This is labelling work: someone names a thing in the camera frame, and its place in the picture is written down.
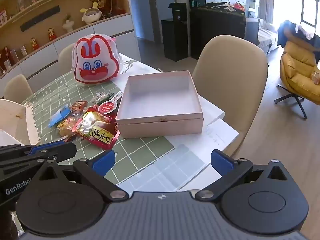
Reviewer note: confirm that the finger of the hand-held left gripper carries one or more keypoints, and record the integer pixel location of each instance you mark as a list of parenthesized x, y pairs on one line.
[(37, 149), (15, 166)]

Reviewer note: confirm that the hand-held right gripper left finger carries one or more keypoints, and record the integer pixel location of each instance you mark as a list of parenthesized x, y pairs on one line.
[(103, 162)]

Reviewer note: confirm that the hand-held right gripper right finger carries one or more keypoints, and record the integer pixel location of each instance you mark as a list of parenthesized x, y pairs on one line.
[(221, 162)]

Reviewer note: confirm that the red white-band snack packet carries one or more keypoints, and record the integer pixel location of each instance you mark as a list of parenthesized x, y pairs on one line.
[(65, 138)]

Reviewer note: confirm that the large red clear snack packet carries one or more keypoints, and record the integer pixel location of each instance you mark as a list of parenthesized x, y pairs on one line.
[(97, 127)]

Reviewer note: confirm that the clear packet of yellow bread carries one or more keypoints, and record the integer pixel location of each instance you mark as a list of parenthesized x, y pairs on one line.
[(65, 126)]

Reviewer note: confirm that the blue white snack packet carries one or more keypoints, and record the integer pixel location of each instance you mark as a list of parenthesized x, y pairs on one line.
[(60, 116)]

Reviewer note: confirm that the red white round-label packet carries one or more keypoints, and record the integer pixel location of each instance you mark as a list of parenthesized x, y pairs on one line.
[(107, 107)]

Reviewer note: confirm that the pink cardboard box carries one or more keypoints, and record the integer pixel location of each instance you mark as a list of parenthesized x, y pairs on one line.
[(160, 100)]

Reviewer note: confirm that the white paper sheet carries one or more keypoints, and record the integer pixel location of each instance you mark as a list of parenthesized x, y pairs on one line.
[(220, 135)]

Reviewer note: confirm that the green grid tablecloth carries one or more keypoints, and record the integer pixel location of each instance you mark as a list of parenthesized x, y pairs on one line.
[(50, 92)]

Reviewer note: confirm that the brown orange snack packet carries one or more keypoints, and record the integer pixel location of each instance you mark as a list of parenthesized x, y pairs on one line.
[(78, 106)]

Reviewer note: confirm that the clear green snack packet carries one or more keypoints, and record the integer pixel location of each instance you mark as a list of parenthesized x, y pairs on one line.
[(102, 98)]

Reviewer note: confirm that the beige chair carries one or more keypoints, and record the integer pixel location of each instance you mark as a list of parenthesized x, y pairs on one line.
[(65, 57), (17, 87), (230, 72)]

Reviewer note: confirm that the red white bunny-face bag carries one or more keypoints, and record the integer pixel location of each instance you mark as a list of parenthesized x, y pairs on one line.
[(96, 60)]

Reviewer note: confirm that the red doll figurine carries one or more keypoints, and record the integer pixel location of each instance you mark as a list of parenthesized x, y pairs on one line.
[(35, 45), (52, 35)]

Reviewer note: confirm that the yellow armchair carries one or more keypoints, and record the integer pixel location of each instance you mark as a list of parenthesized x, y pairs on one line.
[(297, 72)]

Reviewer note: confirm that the white vase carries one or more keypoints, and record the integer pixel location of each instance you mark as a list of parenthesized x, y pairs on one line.
[(68, 25)]

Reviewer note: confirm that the black cabinet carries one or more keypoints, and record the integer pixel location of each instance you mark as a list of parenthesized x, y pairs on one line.
[(215, 32)]

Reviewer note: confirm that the black bar speaker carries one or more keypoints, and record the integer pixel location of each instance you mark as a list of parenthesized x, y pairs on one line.
[(40, 18)]

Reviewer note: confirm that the dark clothes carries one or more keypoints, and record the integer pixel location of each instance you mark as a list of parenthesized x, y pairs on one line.
[(297, 31)]

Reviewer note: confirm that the brown plush lion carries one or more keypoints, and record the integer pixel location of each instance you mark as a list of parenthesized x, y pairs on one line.
[(110, 5)]

